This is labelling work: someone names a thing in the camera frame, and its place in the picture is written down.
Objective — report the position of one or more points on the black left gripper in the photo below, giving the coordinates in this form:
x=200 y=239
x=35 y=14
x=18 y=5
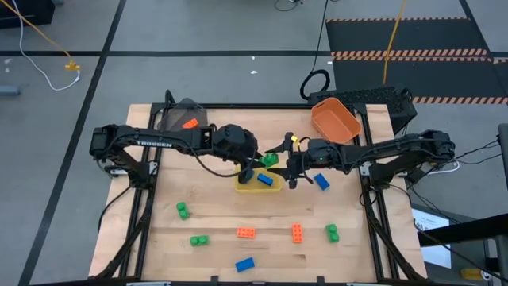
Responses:
x=238 y=141

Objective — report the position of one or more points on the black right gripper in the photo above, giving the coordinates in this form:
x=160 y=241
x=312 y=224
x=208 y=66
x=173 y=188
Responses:
x=317 y=155

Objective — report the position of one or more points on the green toy building block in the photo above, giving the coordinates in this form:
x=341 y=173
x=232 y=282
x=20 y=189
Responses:
x=199 y=240
x=270 y=160
x=332 y=233
x=183 y=210

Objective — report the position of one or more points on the orange toy building block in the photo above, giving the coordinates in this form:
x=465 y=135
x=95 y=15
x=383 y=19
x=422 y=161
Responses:
x=297 y=233
x=246 y=233
x=190 y=123

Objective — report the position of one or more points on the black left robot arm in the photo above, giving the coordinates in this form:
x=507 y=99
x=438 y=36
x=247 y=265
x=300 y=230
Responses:
x=158 y=141

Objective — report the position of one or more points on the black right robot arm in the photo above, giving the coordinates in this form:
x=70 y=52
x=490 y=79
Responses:
x=397 y=149

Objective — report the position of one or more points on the yellow translucent plastic bin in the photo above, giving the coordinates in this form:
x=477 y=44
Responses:
x=258 y=188

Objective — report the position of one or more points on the orange plastic bin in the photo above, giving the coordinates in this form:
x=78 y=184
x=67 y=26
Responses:
x=335 y=123

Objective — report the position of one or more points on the grey translucent plastic bin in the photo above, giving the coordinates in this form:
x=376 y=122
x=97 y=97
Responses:
x=178 y=115

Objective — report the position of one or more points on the black hazard-striped floor mat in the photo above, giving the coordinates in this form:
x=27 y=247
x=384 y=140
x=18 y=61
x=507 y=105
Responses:
x=436 y=79
x=416 y=35

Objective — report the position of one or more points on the white paper sheet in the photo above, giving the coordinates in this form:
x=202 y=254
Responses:
x=436 y=254

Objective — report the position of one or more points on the black stand bar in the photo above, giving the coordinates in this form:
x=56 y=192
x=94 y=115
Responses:
x=468 y=230

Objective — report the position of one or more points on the small yellow object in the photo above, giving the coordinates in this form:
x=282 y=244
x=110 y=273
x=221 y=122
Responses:
x=472 y=274

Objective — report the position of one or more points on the grey flat object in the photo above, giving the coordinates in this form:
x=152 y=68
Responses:
x=10 y=90

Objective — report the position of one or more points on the black equipment box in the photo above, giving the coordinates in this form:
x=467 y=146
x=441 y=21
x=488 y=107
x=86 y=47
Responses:
x=24 y=16

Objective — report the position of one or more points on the black aluminium table frame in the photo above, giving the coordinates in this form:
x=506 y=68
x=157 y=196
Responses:
x=258 y=106

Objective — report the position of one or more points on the grey post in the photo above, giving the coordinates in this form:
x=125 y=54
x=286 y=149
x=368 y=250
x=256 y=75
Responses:
x=504 y=159

